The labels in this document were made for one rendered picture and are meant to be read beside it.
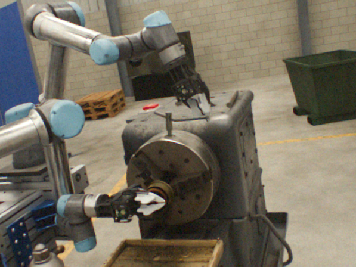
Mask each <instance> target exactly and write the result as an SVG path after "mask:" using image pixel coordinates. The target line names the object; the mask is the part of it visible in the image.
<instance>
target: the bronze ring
mask: <svg viewBox="0 0 356 267"><path fill-rule="evenodd" d="M147 191H149V192H150V193H153V194H155V195H158V196H159V197H161V198H163V199H164V200H165V203H166V204H165V205H164V206H162V207H161V208H159V209H158V210H157V211H155V212H153V213H158V212H161V211H162V209H164V208H166V207H167V206H168V205H170V204H171V203H172V202H173V199H174V191H173V189H172V188H171V187H170V186H169V185H168V184H167V182H165V181H160V180H157V181H153V182H151V184H150V185H149V186H148V187H147Z"/></svg>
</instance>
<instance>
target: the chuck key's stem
mask: <svg viewBox="0 0 356 267"><path fill-rule="evenodd" d="M165 115H166V130H167V131H168V135H167V136H168V137H170V136H171V131H172V130H173V126H172V121H171V120H169V119H168V118H169V117H172V113H171V111H166V113H165Z"/></svg>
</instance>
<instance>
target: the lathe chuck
mask: <svg viewBox="0 0 356 267"><path fill-rule="evenodd" d="M167 135H168V133H162V134H159V135H156V136H154V137H152V138H151V139H150V140H149V141H147V142H146V143H144V144H143V145H142V146H141V147H140V148H139V149H138V151H137V152H139V150H141V151H142V152H143V153H145V154H146V155H147V157H148V158H149V159H150V160H151V161H152V162H153V163H155V164H156V166H157V167H158V168H159V169H160V170H161V171H170V172H173V173H175V174H176V176H183V175H189V173H196V172H202V171H206V170H209V169H210V171H211V174H212V177H213V178H212V179H213V180H211V181H207V182H206V183H205V186H204V187H200V188H193V189H191V190H190V191H187V192H186V193H181V194H180V195H178V196H174V199H173V202H172V203H171V204H170V205H169V207H168V212H167V215H166V221H165V223H166V224H170V225H182V224H185V223H189V222H192V221H195V220H196V219H197V218H199V217H200V216H201V215H202V214H204V212H205V211H206V209H207V208H208V207H209V205H210V203H211V201H212V199H213V197H214V195H215V193H216V191H217V188H218V182H219V175H218V168H217V166H216V163H215V161H214V159H213V157H212V155H211V153H210V152H209V150H207V149H206V148H205V146H204V145H203V144H202V143H201V142H199V141H197V140H196V139H194V138H193V137H191V136H188V135H185V134H183V133H175V132H171V135H174V137H165V136H167ZM137 152H136V153H137ZM136 153H135V154H136ZM135 154H133V155H132V157H131V159H130V161H129V163H128V168H127V172H126V180H127V185H128V187H130V186H131V185H134V184H141V185H142V188H143V189H144V190H147V187H146V186H145V185H144V184H143V182H145V180H143V178H142V177H140V175H139V174H140V173H141V172H140V171H139V170H138V169H137V168H136V167H135V166H134V165H133V164H132V162H133V161H134V160H136V158H135V157H134V155H135Z"/></svg>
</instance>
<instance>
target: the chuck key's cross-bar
mask: <svg viewBox="0 0 356 267"><path fill-rule="evenodd" d="M154 114H156V115H158V116H160V117H164V118H166V115H165V114H162V113H159V112H158V111H154ZM208 118H209V115H204V116H193V117H183V118H177V119H176V118H173V117H169V118H168V119H169V120H171V121H172V122H188V121H189V120H191V121H194V120H200V119H208Z"/></svg>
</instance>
